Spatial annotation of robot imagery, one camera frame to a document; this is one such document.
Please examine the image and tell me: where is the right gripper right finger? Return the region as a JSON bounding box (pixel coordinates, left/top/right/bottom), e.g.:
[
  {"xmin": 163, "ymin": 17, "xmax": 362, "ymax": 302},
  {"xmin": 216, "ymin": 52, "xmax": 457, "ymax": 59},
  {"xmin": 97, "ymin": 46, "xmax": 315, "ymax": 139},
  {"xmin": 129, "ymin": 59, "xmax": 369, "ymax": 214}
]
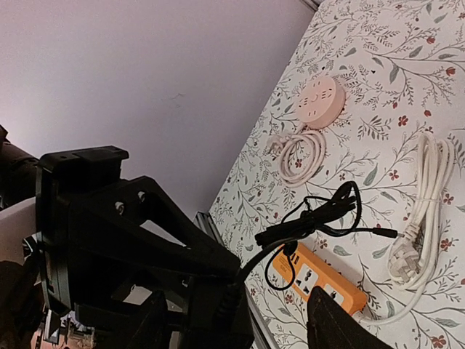
[{"xmin": 307, "ymin": 286, "xmax": 391, "ymax": 349}]

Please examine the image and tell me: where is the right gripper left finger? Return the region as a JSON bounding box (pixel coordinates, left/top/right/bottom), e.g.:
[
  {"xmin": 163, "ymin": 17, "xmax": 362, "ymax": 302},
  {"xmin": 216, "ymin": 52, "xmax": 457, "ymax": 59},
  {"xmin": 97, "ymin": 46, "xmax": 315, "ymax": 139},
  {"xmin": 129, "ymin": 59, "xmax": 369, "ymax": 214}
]
[{"xmin": 119, "ymin": 292, "xmax": 171, "ymax": 348}]

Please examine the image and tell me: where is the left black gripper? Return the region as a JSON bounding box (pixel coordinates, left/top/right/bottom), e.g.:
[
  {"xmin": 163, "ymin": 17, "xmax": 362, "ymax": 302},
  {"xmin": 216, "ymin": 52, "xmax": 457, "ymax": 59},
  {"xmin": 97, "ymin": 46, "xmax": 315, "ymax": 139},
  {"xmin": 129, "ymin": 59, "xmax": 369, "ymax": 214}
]
[{"xmin": 36, "ymin": 146, "xmax": 240, "ymax": 329}]

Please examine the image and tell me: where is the orange power strip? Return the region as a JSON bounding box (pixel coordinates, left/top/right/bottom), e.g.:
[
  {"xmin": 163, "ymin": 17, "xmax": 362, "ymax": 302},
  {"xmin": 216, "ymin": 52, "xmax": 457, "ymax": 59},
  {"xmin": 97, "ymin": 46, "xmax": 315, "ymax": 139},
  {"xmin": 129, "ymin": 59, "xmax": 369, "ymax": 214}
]
[{"xmin": 272, "ymin": 243, "xmax": 368, "ymax": 316}]

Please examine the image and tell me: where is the white cable with plug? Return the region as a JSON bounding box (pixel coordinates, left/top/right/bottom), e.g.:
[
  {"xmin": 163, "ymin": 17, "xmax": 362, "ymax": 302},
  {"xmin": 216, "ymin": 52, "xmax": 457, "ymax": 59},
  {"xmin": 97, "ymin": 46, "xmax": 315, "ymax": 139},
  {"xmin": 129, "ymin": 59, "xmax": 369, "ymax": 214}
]
[{"xmin": 357, "ymin": 132, "xmax": 457, "ymax": 326}]

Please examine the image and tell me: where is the black adapter with cable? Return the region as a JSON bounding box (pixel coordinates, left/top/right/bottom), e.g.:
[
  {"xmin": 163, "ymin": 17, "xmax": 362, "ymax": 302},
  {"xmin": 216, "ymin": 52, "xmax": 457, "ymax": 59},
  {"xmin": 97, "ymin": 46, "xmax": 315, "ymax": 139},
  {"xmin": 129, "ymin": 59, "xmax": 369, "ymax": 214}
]
[{"xmin": 214, "ymin": 180, "xmax": 399, "ymax": 349}]

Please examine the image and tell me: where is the pink round power strip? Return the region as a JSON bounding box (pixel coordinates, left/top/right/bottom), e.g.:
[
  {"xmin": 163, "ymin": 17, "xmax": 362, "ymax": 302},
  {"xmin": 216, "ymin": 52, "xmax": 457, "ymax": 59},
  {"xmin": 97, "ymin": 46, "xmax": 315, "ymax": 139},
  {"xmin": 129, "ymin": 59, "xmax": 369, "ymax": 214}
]
[{"xmin": 296, "ymin": 76, "xmax": 346, "ymax": 129}]

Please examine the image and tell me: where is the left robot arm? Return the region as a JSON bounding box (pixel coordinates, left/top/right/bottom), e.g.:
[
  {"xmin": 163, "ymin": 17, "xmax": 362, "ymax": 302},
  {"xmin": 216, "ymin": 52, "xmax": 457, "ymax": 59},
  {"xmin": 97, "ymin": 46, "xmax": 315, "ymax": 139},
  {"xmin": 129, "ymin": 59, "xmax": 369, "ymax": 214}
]
[{"xmin": 1, "ymin": 130, "xmax": 254, "ymax": 348}]

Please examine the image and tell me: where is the floral table mat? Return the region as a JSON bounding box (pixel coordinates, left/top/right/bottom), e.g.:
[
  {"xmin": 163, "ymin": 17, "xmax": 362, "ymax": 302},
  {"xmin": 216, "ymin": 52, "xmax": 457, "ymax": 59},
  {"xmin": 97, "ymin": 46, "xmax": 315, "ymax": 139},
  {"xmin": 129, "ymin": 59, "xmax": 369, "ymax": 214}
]
[{"xmin": 210, "ymin": 1, "xmax": 464, "ymax": 348}]

